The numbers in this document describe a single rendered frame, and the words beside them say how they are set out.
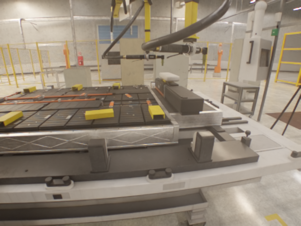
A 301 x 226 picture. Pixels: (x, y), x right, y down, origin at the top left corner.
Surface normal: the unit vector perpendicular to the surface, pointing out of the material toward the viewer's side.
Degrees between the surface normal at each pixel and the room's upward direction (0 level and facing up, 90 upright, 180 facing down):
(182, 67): 90
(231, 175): 90
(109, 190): 90
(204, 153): 90
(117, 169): 0
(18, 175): 0
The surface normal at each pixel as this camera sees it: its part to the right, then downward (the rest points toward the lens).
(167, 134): 0.14, 0.34
